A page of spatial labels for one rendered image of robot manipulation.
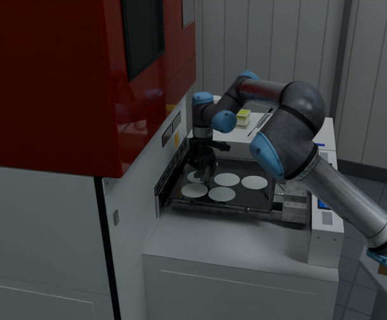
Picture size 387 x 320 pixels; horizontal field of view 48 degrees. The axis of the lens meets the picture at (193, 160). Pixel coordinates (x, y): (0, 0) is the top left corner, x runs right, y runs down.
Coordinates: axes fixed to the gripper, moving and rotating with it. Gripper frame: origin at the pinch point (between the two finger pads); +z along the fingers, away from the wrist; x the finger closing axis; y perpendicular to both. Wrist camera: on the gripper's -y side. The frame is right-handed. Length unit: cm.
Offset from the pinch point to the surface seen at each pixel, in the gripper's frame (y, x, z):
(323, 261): -1, 52, 7
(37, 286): 69, -2, 10
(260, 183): -15.2, 13.3, 1.4
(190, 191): 8.4, -0.5, 1.3
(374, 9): -194, -45, -36
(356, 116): -194, -45, 41
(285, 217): -8.0, 31.2, 4.6
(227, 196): 0.6, 11.5, 1.4
